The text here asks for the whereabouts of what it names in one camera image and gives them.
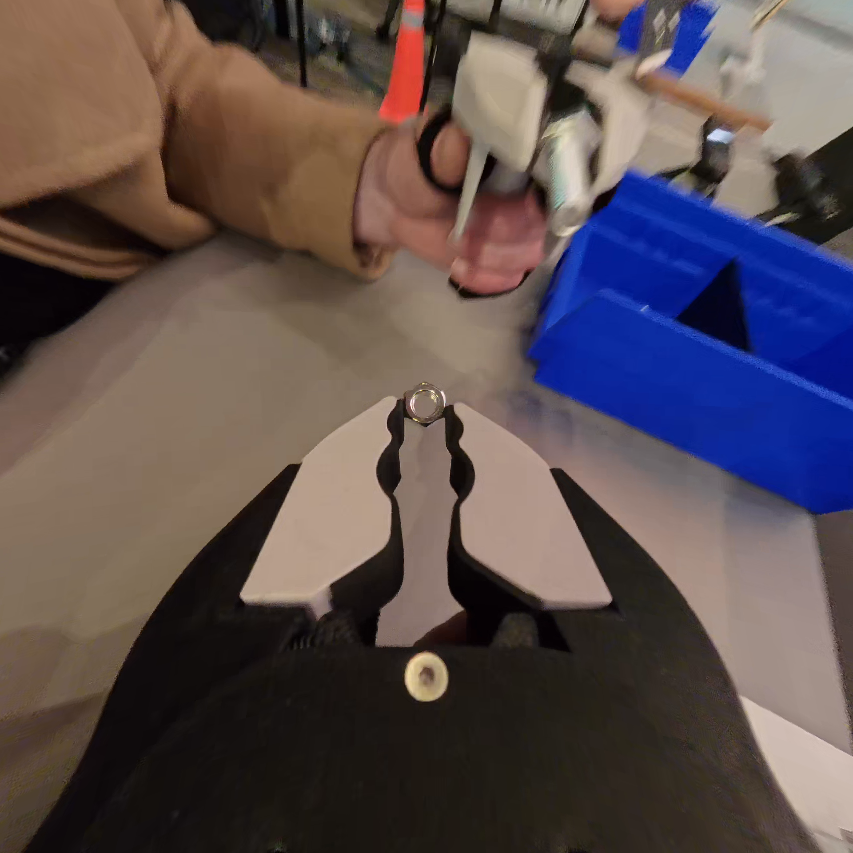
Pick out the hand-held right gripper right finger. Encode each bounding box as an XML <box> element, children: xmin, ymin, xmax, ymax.
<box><xmin>445</xmin><ymin>402</ymin><xmax>614</xmax><ymax>646</ymax></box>

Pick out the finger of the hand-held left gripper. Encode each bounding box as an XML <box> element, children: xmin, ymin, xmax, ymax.
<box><xmin>586</xmin><ymin>60</ymin><xmax>654</xmax><ymax>197</ymax></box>
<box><xmin>455</xmin><ymin>32</ymin><xmax>544</xmax><ymax>171</ymax></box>

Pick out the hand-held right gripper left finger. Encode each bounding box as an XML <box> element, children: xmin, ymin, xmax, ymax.
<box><xmin>239</xmin><ymin>396</ymin><xmax>405</xmax><ymax>646</ymax></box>

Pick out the steel hex bolt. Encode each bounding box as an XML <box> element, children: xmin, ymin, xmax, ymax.
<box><xmin>542</xmin><ymin>120</ymin><xmax>595</xmax><ymax>239</ymax></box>

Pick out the steel hex nut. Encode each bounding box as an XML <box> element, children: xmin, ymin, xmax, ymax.
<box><xmin>403</xmin><ymin>382</ymin><xmax>446</xmax><ymax>427</ymax></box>

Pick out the blue plastic bin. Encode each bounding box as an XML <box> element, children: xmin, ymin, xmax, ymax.
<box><xmin>616</xmin><ymin>0</ymin><xmax>722</xmax><ymax>73</ymax></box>
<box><xmin>528</xmin><ymin>170</ymin><xmax>853</xmax><ymax>515</ymax></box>

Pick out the person's left hand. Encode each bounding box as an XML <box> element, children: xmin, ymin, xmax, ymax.
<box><xmin>353</xmin><ymin>120</ymin><xmax>553</xmax><ymax>295</ymax></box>

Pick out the orange traffic cone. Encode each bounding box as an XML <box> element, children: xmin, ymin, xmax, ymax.
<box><xmin>378</xmin><ymin>0</ymin><xmax>427</xmax><ymax>125</ymax></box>

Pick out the white stand base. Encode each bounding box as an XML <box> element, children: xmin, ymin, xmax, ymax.
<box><xmin>740</xmin><ymin>695</ymin><xmax>853</xmax><ymax>853</ymax></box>

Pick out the person's tan sweater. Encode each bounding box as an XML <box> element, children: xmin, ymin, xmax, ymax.
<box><xmin>0</xmin><ymin>0</ymin><xmax>221</xmax><ymax>281</ymax></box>

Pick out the black camera device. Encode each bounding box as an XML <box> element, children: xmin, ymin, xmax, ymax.
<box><xmin>692</xmin><ymin>119</ymin><xmax>735</xmax><ymax>195</ymax></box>
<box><xmin>765</xmin><ymin>152</ymin><xmax>842</xmax><ymax>224</ymax></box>

